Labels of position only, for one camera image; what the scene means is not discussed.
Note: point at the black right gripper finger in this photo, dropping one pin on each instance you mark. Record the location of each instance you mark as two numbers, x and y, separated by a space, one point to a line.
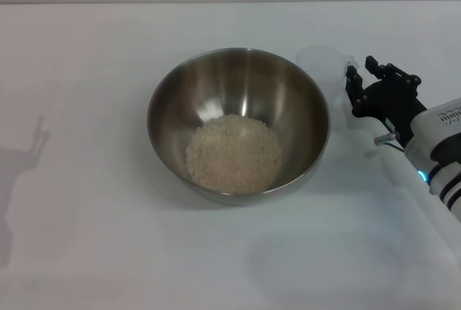
354 79
392 72

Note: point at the clear plastic measuring cup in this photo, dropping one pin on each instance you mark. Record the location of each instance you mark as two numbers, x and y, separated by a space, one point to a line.
320 68

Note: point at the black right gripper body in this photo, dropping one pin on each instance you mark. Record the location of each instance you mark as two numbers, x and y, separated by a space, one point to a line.
390 106

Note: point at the stainless steel mixing bowl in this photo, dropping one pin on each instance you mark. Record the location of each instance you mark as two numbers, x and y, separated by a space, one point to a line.
234 83

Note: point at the white rice grains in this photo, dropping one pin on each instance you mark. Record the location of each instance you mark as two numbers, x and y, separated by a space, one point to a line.
234 158

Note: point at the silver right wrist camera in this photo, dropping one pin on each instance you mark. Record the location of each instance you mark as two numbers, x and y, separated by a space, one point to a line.
437 126

